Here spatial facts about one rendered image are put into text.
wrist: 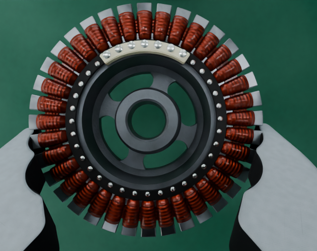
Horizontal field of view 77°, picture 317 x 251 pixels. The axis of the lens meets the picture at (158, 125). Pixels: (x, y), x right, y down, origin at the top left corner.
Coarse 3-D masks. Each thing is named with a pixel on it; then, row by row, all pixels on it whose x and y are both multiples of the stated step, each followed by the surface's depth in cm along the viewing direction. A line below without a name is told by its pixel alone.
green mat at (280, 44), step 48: (0, 0) 19; (48, 0) 19; (96, 0) 19; (144, 0) 19; (192, 0) 19; (240, 0) 19; (288, 0) 19; (0, 48) 19; (48, 48) 19; (240, 48) 19; (288, 48) 19; (0, 96) 19; (288, 96) 19; (0, 144) 19; (48, 192) 20; (240, 192) 20; (96, 240) 20; (144, 240) 20; (192, 240) 20
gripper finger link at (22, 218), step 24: (24, 144) 9; (0, 168) 8; (24, 168) 8; (0, 192) 7; (24, 192) 7; (0, 216) 6; (24, 216) 6; (48, 216) 7; (0, 240) 5; (24, 240) 5; (48, 240) 6
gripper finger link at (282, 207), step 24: (264, 144) 9; (288, 144) 9; (264, 168) 8; (288, 168) 8; (312, 168) 8; (264, 192) 7; (288, 192) 7; (312, 192) 7; (240, 216) 6; (264, 216) 6; (288, 216) 6; (312, 216) 6; (240, 240) 6; (264, 240) 5; (288, 240) 5; (312, 240) 5
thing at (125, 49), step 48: (96, 48) 9; (144, 48) 9; (192, 48) 9; (48, 96) 10; (96, 96) 11; (144, 96) 10; (192, 96) 11; (240, 96) 9; (48, 144) 9; (96, 144) 11; (144, 144) 10; (192, 144) 11; (240, 144) 10; (96, 192) 9; (144, 192) 9; (192, 192) 9
